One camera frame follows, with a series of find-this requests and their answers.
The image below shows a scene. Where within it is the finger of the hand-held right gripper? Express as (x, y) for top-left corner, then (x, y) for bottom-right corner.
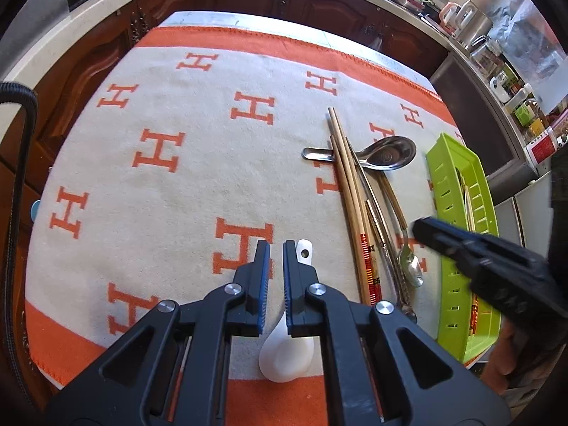
(412, 217), (480, 277)
(436, 219), (494, 250)

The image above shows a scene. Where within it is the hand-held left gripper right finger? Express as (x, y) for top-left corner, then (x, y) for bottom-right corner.
(283, 240), (511, 426)

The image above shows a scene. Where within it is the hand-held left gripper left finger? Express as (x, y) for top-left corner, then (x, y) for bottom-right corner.
(47, 240), (271, 426)

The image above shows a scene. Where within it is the gold-handled steel spoon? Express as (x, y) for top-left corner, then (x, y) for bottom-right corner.
(376, 174), (425, 288)

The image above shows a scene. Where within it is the green plastic tray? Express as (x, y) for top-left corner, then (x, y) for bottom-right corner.
(425, 132), (504, 367)

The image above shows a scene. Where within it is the white ceramic spoon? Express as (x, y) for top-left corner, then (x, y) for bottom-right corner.
(258, 240), (317, 383)

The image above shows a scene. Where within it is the steel soup spoon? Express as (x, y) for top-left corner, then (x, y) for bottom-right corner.
(302, 135), (418, 171)

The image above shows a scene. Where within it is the steel chopstick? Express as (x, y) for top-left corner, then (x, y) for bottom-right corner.
(345, 139), (418, 322)

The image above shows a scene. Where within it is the person's right hand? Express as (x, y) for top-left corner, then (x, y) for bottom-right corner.
(481, 323), (534, 395)

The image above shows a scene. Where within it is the grey refrigerator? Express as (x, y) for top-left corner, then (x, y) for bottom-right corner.
(492, 173), (555, 249)

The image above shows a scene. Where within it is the red container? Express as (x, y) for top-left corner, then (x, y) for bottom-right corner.
(528, 135), (560, 165)

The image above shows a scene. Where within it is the steel appliance cabinet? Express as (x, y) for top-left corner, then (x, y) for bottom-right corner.
(428, 55), (533, 187)

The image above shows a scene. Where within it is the green-labelled bottle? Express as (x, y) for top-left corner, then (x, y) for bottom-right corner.
(515, 100), (540, 127)

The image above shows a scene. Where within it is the glass jug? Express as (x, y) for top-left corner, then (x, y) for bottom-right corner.
(468, 35), (502, 72)

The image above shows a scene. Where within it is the orange patterned blanket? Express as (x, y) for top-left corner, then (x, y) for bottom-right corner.
(24, 24), (471, 426)

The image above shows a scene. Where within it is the clear plastic bag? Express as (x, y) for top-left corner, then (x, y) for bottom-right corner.
(486, 0), (568, 111)

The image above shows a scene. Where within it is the white electric kettle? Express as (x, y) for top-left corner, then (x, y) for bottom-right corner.
(437, 2), (462, 32)

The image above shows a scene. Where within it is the steel splash panel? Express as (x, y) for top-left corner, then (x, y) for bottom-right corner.
(15, 0), (69, 32)

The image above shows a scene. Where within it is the black braided cable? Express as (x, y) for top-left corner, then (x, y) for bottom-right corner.
(0, 81), (40, 387)

